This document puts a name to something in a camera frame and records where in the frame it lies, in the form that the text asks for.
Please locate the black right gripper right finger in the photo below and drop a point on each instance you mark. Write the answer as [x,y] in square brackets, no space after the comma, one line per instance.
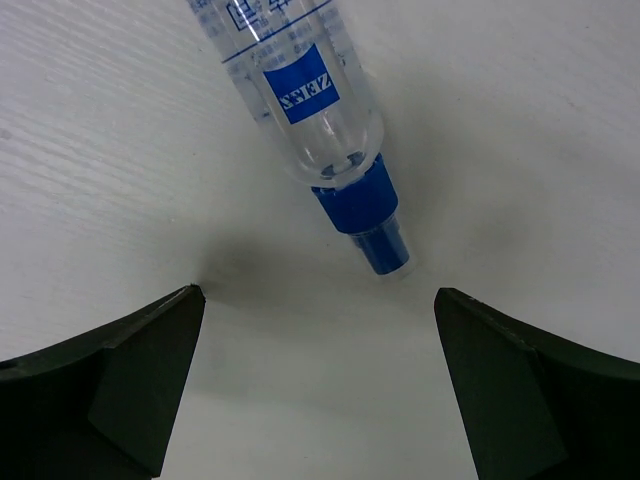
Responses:
[535,405]

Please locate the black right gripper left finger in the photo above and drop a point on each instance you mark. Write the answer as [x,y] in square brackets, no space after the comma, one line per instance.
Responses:
[103,404]

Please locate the clear blue-capped spray bottle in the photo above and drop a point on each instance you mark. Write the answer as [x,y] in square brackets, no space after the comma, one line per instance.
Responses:
[295,67]

